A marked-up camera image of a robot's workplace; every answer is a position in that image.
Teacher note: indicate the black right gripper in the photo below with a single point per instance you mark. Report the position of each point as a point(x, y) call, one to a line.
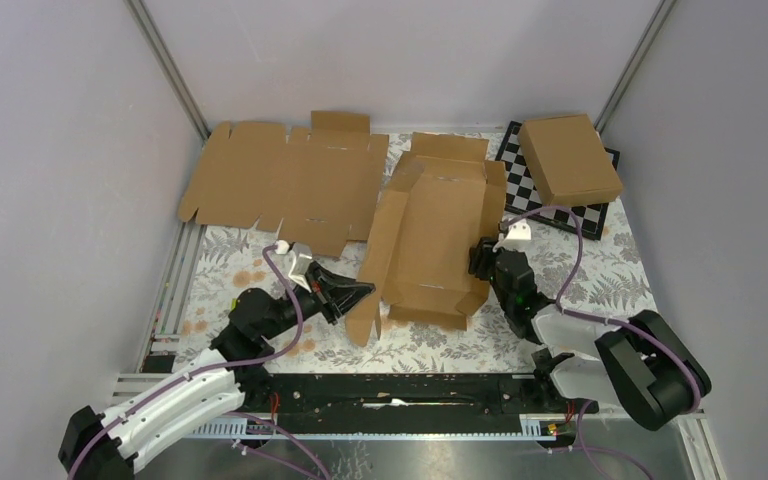
point(480, 256)

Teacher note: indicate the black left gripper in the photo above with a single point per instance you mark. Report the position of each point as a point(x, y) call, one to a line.
point(335, 294)

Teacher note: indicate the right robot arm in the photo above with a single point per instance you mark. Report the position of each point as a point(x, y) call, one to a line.
point(639, 364)

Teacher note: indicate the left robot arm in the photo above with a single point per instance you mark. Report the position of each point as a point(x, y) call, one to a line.
point(118, 442)

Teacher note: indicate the closed brown cardboard box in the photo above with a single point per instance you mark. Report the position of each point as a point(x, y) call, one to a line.
point(568, 162)

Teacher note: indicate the black white chessboard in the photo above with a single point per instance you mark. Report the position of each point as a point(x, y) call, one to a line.
point(522, 195)

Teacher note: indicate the flat cardboard sheet stack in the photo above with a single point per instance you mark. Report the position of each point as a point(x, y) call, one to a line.
point(316, 185)

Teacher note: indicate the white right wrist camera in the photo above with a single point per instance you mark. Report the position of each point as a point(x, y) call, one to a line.
point(514, 237)

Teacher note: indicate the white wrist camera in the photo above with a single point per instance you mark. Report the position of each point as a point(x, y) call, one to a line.
point(514, 237)
point(300, 260)

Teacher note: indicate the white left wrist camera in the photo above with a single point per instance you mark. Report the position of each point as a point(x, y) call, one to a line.
point(300, 260)

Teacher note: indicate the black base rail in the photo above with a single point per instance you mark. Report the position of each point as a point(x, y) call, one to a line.
point(466, 405)

